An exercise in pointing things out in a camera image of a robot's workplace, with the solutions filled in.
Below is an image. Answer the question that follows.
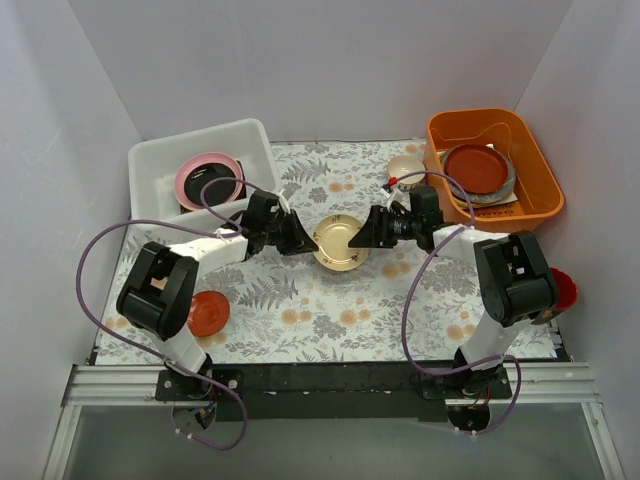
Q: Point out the small cream floral plate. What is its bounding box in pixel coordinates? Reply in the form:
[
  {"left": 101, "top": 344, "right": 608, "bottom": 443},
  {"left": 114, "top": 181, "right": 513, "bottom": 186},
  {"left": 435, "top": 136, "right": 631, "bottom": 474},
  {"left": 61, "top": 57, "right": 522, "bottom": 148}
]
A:
[{"left": 312, "top": 214, "right": 369, "bottom": 272}]

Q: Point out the black round plate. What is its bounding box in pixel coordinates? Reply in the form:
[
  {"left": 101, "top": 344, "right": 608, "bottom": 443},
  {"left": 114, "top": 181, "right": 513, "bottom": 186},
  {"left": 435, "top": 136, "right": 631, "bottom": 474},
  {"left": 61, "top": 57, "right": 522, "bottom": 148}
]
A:
[{"left": 184, "top": 163, "right": 238, "bottom": 207}]

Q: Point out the pink round plate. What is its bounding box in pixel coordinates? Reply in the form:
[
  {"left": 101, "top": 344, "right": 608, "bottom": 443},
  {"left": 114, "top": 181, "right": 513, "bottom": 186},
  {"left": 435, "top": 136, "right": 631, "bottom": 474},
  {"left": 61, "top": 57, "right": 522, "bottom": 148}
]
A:
[{"left": 174, "top": 152, "right": 244, "bottom": 204}]

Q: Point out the small red round plate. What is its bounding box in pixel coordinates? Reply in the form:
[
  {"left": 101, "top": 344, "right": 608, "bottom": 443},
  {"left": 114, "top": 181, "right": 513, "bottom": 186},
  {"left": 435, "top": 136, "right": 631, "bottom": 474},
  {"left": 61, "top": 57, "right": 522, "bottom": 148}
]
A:
[{"left": 187, "top": 290, "right": 230, "bottom": 337}]

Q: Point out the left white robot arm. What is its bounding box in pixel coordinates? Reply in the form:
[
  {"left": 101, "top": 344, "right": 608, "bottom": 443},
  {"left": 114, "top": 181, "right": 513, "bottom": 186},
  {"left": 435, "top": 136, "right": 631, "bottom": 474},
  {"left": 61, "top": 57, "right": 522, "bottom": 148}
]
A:
[{"left": 116, "top": 191, "right": 319, "bottom": 400}]

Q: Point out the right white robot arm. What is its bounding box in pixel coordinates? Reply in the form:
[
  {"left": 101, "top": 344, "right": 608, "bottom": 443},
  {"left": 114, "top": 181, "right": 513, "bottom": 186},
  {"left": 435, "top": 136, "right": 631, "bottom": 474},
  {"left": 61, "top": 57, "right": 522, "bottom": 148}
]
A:
[{"left": 348, "top": 186, "right": 559, "bottom": 398}]

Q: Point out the yellow plate in orange bin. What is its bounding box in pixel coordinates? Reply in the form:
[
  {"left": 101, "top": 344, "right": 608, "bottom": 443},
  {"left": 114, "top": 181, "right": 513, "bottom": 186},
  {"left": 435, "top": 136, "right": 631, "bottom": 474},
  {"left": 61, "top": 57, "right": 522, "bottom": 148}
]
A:
[{"left": 452, "top": 194, "right": 510, "bottom": 209}]

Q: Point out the red plate in orange bin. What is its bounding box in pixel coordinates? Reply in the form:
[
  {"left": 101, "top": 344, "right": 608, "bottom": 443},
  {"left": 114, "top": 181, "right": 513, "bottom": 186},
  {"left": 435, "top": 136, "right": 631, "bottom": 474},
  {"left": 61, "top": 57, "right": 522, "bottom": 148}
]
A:
[{"left": 442, "top": 144, "right": 508, "bottom": 194}]

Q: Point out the white plastic bin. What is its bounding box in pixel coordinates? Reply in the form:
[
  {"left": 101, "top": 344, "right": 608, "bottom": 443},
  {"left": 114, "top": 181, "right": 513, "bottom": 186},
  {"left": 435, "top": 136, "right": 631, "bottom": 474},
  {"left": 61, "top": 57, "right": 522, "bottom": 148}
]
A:
[{"left": 128, "top": 118, "right": 282, "bottom": 231}]

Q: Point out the grey plate in orange bin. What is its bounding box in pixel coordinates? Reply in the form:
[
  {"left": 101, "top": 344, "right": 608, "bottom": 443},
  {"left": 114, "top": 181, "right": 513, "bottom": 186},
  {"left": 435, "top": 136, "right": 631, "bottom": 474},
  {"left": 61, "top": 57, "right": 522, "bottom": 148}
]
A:
[{"left": 439, "top": 144, "right": 516, "bottom": 198}]

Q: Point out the orange plastic bin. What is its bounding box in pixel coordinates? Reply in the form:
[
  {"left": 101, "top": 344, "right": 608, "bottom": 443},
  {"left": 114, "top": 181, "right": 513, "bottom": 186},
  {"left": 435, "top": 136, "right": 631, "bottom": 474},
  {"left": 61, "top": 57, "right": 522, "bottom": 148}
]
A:
[{"left": 423, "top": 107, "right": 564, "bottom": 232}]

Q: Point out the white ceramic bowl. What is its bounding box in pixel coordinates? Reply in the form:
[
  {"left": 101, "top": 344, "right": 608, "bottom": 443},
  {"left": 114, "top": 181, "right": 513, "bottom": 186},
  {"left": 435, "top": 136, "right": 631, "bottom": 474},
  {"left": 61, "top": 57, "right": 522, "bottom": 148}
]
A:
[{"left": 387, "top": 154, "right": 425, "bottom": 191}]

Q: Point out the floral patterned table mat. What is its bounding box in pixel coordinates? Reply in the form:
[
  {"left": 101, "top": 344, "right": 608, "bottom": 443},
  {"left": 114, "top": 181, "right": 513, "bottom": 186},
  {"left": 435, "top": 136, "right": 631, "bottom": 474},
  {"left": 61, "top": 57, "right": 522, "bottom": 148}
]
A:
[{"left": 94, "top": 139, "right": 559, "bottom": 365}]

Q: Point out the red black skull mug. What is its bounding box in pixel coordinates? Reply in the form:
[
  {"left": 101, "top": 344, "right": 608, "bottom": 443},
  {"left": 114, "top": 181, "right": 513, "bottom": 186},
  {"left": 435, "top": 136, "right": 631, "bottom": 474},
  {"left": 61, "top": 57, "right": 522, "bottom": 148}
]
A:
[{"left": 551, "top": 267, "right": 578, "bottom": 313}]

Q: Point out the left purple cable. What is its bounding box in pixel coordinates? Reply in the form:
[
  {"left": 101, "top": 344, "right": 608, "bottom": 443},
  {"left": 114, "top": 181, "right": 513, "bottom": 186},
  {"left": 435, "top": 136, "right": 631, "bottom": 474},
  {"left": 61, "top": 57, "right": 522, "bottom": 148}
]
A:
[{"left": 74, "top": 178, "right": 291, "bottom": 451}]

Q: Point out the purple cable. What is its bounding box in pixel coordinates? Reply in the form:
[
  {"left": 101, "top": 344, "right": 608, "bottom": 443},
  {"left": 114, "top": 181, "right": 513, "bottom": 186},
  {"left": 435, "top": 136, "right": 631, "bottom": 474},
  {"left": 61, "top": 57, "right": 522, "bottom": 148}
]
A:
[
  {"left": 394, "top": 170, "right": 522, "bottom": 435},
  {"left": 74, "top": 178, "right": 291, "bottom": 451}
]

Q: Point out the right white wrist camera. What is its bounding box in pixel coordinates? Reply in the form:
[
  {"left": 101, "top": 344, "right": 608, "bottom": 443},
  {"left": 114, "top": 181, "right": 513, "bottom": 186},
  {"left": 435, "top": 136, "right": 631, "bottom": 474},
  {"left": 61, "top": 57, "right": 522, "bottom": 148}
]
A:
[{"left": 380, "top": 176, "right": 404, "bottom": 210}]

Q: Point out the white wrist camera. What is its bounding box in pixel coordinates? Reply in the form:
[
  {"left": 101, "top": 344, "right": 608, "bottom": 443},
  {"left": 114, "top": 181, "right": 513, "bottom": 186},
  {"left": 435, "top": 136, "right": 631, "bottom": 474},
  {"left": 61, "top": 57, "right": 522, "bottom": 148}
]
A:
[
  {"left": 380, "top": 176, "right": 404, "bottom": 210},
  {"left": 277, "top": 189, "right": 291, "bottom": 214}
]

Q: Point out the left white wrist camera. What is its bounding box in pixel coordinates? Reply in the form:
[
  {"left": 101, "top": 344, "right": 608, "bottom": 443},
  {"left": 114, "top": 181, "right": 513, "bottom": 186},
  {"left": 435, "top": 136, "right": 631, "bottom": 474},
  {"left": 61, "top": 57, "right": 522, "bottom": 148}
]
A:
[{"left": 277, "top": 189, "right": 291, "bottom": 214}]

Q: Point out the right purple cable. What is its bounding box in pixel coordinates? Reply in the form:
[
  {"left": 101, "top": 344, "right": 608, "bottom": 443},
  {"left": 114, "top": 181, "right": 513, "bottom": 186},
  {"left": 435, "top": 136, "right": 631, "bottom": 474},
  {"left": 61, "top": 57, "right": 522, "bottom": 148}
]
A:
[{"left": 394, "top": 170, "right": 522, "bottom": 435}]

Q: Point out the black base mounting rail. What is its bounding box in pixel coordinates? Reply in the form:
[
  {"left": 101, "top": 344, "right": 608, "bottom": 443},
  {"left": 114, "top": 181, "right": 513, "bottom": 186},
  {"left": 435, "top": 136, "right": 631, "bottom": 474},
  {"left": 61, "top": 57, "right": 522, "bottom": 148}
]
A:
[{"left": 155, "top": 361, "right": 515, "bottom": 422}]

